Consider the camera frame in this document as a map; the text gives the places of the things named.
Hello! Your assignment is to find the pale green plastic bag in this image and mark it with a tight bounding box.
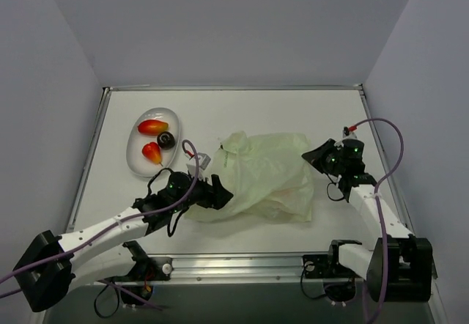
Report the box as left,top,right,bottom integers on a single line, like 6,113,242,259
187,131,314,223

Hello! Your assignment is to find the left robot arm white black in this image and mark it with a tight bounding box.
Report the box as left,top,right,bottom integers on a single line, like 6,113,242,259
13,172,233,312

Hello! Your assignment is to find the red orange fake mango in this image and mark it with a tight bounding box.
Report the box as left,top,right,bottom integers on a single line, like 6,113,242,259
137,119,169,136

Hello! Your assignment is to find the red fake pear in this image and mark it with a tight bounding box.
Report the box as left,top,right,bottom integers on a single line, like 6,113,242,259
141,141,163,166

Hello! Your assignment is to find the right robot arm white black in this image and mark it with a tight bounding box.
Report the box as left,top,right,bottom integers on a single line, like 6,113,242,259
302,138,432,303

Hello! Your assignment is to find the dark purple fake plum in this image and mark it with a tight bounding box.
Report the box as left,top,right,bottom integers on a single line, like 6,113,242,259
157,131,176,150

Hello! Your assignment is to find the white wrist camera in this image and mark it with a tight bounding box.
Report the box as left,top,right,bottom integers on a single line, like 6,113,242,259
186,153,211,179
341,125,357,141

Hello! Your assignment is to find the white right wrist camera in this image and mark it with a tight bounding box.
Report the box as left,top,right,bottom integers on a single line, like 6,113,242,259
341,125,357,141

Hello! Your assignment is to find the white oval ceramic plate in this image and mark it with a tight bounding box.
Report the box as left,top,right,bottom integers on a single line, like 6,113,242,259
126,108,181,177

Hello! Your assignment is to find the aluminium front rail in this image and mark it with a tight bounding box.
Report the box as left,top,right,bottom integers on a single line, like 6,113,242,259
39,247,438,287

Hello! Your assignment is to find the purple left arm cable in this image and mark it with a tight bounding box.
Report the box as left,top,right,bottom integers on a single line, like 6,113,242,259
0,139,201,310

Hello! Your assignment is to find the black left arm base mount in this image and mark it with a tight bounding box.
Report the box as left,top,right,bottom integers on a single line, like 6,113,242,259
110,240,172,301

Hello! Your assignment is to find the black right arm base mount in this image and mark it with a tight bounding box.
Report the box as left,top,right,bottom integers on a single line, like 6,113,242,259
300,254,358,306

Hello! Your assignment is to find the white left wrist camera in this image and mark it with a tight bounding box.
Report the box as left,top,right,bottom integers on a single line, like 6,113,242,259
186,153,211,179

